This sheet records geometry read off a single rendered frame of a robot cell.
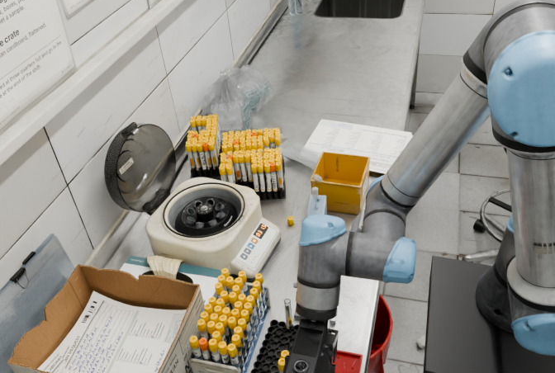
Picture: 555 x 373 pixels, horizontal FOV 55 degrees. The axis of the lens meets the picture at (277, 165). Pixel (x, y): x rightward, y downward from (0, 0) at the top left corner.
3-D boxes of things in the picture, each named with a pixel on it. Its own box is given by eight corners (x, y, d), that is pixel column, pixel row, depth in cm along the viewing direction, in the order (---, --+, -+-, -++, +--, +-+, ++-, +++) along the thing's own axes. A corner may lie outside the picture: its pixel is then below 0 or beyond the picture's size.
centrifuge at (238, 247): (248, 297, 122) (241, 259, 115) (142, 263, 133) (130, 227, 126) (289, 228, 139) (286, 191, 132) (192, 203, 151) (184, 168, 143)
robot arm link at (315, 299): (336, 291, 88) (288, 284, 90) (334, 318, 88) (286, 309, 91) (343, 277, 95) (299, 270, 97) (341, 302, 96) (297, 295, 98)
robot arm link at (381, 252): (418, 214, 92) (353, 207, 94) (416, 263, 83) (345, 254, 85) (414, 247, 96) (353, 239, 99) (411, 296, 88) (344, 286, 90)
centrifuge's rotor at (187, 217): (220, 257, 125) (215, 235, 121) (165, 242, 131) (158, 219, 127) (249, 215, 136) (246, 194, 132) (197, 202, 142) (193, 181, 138)
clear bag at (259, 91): (250, 120, 184) (246, 83, 176) (212, 108, 192) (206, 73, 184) (283, 93, 197) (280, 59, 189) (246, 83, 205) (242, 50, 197)
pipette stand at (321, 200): (329, 253, 131) (329, 223, 125) (301, 252, 132) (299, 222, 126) (333, 225, 139) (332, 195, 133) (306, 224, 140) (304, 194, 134)
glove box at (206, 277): (212, 328, 116) (205, 299, 111) (115, 309, 123) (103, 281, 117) (231, 284, 126) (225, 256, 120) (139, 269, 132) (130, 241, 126)
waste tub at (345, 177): (360, 217, 141) (361, 187, 135) (310, 209, 144) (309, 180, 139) (370, 185, 151) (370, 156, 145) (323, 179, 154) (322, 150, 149)
